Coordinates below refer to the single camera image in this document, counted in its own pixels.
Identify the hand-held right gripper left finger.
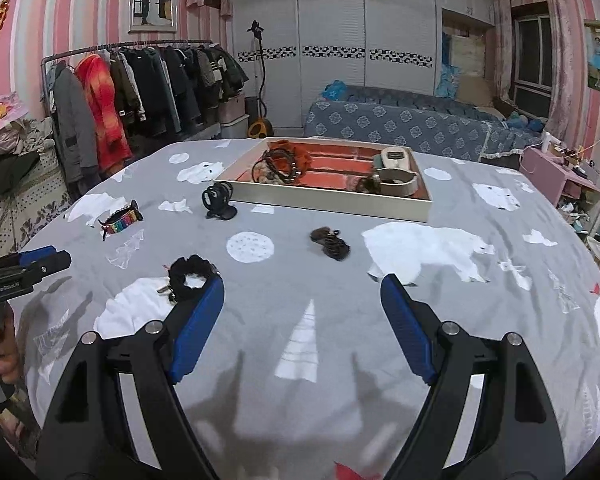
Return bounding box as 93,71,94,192
35,276,226,480

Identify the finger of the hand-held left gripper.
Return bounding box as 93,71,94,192
0,246,58,268
10,251,72,281

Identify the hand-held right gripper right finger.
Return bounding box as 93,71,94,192
380,274,566,480

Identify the black scrunchie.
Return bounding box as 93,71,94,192
155,255,222,306

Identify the tray with red brick liner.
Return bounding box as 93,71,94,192
212,136,433,223

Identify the brown wooden bead bracelet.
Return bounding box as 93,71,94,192
266,150,301,184

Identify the orange scrunchie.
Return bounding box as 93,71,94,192
267,140,313,171

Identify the person's left hand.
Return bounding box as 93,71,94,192
0,309,21,387

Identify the patterned cloth covered bench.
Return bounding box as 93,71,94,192
0,155,76,261

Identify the pile of clothes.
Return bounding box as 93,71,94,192
0,120,56,196

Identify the brown hair clip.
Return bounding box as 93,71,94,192
310,226,352,262

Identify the grey polar bear tablecloth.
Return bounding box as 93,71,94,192
22,137,600,480

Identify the black hair claw clip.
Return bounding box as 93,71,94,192
201,183,238,222

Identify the orange red fleece jacket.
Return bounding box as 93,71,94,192
75,54,133,173

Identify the bed with blue patterned bedspread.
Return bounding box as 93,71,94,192
302,80,546,163

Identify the white storage box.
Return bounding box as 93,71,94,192
219,115,251,140

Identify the pink desk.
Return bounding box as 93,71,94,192
520,146,600,202

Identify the garment steamer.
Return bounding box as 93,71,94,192
245,20,276,140

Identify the row of hanging clothes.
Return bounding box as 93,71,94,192
47,42,251,196

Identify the pink storage box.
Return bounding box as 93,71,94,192
217,92,246,121

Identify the metal clothes rack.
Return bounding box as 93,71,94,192
40,39,216,111

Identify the blue pillow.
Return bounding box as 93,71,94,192
325,80,353,102

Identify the window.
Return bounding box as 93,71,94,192
510,2,556,118

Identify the pink striped curtain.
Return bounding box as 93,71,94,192
492,0,588,136

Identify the white wardrobe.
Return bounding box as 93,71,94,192
230,0,496,131

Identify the rainbow striped bracelet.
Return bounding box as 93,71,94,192
99,201,143,241

